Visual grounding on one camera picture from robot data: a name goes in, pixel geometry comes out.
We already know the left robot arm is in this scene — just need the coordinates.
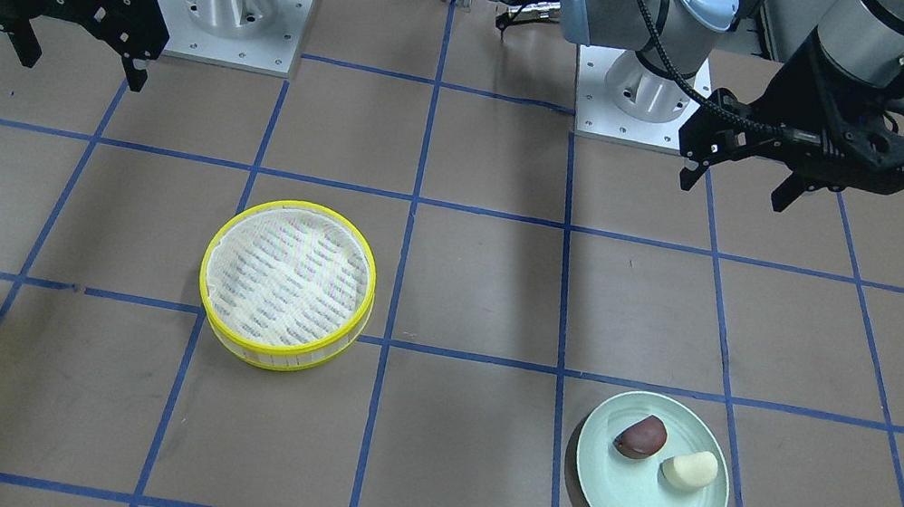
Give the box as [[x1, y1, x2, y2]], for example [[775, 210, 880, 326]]
[[560, 0, 904, 212]]

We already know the yellow steamer basket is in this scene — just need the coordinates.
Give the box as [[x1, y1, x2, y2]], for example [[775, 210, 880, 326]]
[[197, 200, 378, 372]]

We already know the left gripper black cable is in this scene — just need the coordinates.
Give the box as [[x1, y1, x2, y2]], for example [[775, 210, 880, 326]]
[[602, 0, 844, 148]]

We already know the dark red bun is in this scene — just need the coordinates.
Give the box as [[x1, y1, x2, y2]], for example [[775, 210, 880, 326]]
[[613, 414, 668, 461]]

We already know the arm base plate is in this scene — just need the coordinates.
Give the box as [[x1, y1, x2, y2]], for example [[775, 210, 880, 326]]
[[574, 45, 699, 156], [159, 0, 318, 78]]

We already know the white bun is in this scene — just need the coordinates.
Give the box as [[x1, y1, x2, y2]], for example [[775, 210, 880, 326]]
[[660, 450, 721, 493]]

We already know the light green plate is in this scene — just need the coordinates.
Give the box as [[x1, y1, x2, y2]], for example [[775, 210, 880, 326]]
[[575, 390, 731, 507]]

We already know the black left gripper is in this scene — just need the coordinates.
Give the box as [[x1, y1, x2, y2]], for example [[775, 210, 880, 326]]
[[679, 32, 904, 213]]

